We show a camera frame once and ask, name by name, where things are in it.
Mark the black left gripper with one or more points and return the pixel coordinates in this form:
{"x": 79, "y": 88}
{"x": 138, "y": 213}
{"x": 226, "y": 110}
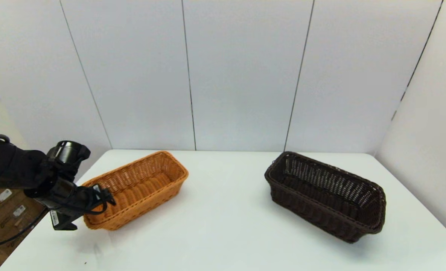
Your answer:
{"x": 61, "y": 197}

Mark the orange wicker basket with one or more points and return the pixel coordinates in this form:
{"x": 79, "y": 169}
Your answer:
{"x": 143, "y": 188}

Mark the dark brown wicker basket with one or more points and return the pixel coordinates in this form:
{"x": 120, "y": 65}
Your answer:
{"x": 320, "y": 215}

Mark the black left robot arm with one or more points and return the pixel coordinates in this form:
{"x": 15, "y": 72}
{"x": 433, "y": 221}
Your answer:
{"x": 8, "y": 165}

